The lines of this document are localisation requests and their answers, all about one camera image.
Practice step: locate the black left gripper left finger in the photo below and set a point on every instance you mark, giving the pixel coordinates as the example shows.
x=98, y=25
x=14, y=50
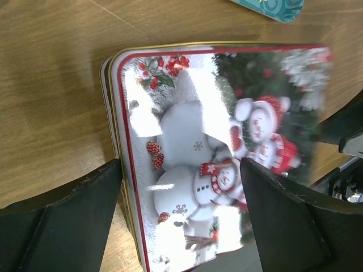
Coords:
x=64, y=229

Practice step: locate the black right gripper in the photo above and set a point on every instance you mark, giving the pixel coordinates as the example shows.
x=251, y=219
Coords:
x=344, y=129

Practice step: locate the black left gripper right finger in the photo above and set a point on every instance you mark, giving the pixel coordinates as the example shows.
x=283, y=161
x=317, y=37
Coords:
x=297, y=228

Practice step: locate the gold tin lid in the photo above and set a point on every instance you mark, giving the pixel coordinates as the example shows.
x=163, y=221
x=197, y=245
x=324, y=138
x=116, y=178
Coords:
x=187, y=114

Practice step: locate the blue floral serving tray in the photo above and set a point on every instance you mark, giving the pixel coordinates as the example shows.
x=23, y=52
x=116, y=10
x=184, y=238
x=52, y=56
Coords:
x=284, y=11

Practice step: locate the gold cookie tin box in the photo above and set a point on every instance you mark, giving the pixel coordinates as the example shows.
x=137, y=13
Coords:
x=112, y=123

